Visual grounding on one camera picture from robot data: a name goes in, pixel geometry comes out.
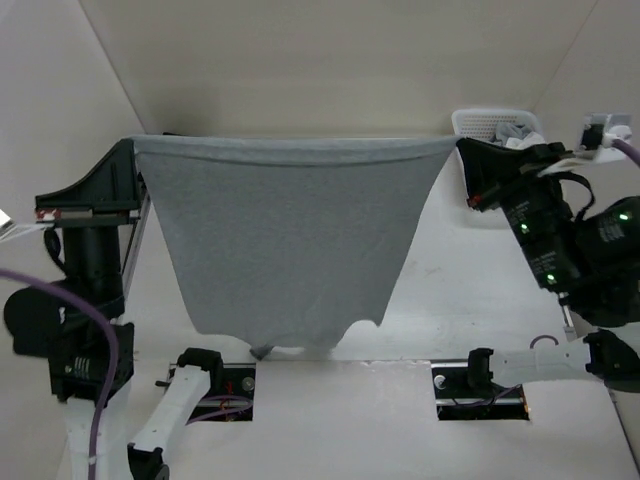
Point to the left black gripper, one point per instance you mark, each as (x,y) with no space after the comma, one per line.
(112,184)

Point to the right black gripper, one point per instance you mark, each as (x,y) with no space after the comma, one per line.
(485,164)

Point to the grey tank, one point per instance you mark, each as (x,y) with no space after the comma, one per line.
(288,243)
(504,130)

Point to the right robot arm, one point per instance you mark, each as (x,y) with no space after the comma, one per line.
(590,262)

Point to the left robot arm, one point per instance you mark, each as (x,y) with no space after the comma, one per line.
(76,325)

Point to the white plastic basket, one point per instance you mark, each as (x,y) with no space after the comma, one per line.
(489,124)

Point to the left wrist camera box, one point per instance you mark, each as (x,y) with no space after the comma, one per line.
(11,230)

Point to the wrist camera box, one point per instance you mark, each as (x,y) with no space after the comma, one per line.
(11,230)
(599,130)

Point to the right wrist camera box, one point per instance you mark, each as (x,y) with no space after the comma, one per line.
(599,130)

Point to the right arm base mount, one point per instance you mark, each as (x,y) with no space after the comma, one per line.
(456,400)

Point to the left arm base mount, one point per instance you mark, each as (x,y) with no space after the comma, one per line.
(230,400)

